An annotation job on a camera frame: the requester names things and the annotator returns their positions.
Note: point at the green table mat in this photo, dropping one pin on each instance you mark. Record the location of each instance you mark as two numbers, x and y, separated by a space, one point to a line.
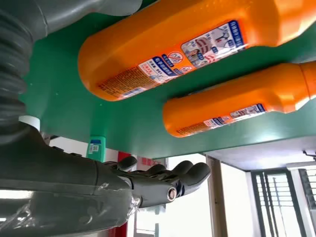
74 108

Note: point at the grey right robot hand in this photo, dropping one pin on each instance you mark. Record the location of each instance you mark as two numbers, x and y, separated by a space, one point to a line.
62 183

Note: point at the teal plastic bottle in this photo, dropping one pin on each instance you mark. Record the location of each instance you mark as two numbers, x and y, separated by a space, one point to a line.
96 153

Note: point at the black window grille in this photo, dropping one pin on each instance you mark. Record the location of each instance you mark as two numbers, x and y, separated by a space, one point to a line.
271 202

